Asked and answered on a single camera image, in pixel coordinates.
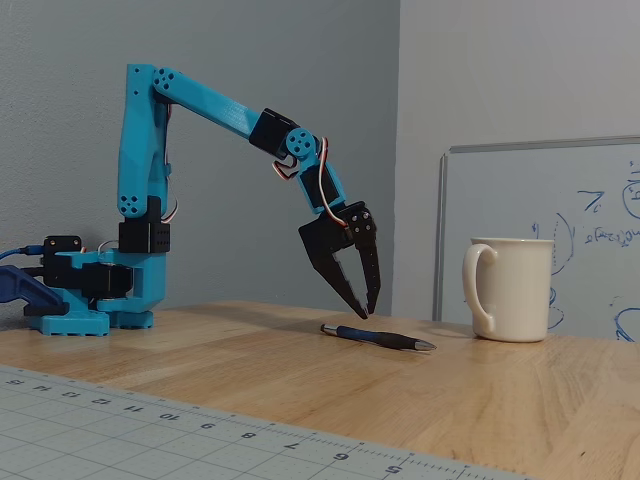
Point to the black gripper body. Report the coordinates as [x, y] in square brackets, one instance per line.
[324, 236]

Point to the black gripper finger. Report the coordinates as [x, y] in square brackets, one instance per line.
[371, 270]
[345, 285]

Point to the blue robot arm with base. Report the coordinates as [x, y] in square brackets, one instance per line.
[137, 150]

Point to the dark blue ballpoint pen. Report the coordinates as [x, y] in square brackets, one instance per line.
[380, 339]

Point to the cream ceramic mug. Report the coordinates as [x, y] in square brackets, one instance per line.
[520, 290]

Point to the whiteboard with blue writing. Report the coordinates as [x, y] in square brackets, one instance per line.
[595, 175]

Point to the black motor controller board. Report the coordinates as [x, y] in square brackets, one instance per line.
[61, 247]

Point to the grey gridded cutting mat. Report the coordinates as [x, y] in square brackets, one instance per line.
[125, 440]

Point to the dark blue table clamp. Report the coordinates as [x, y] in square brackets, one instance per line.
[30, 292]

